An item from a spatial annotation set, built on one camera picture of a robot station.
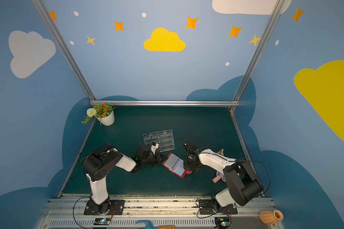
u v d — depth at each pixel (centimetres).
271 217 64
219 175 83
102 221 71
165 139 98
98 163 51
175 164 90
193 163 76
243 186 44
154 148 89
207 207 73
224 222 71
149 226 68
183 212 74
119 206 75
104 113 101
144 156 77
